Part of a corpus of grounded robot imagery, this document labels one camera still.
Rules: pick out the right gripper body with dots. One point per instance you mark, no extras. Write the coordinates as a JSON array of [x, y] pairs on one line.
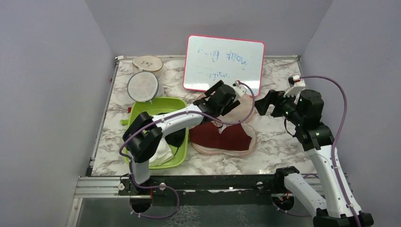
[[288, 107]]

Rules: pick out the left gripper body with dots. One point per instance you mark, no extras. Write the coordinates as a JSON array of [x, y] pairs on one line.
[[220, 111]]

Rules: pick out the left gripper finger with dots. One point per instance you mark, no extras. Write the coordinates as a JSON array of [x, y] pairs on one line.
[[213, 88], [231, 106]]

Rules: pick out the dark red bra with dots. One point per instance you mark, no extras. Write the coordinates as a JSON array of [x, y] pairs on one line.
[[236, 137]]

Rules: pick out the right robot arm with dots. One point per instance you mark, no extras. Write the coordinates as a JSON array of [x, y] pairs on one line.
[[337, 206]]

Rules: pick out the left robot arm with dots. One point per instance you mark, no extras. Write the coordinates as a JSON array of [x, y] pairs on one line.
[[143, 136]]

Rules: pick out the black bra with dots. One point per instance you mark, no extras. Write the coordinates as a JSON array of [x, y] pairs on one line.
[[176, 138]]

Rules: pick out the round white mesh laundry bag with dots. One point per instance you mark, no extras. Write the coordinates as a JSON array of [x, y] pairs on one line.
[[144, 87]]

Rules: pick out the white bra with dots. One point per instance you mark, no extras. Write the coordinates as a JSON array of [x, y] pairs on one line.
[[163, 154]]

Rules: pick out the pink framed whiteboard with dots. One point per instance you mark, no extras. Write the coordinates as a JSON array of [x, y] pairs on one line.
[[210, 59]]

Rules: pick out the green plastic tray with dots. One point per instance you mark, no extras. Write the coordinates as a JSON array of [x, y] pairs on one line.
[[158, 106]]

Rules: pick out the round wooden slice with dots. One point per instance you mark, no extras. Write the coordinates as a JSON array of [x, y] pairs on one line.
[[147, 64]]

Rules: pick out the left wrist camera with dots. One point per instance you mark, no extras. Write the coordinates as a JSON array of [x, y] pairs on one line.
[[239, 90]]

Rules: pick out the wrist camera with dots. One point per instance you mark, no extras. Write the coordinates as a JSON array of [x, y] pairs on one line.
[[297, 84], [239, 90]]

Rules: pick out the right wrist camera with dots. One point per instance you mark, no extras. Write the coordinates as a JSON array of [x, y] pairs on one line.
[[297, 84]]

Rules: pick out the black front rail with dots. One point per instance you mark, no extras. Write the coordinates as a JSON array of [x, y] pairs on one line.
[[205, 190]]

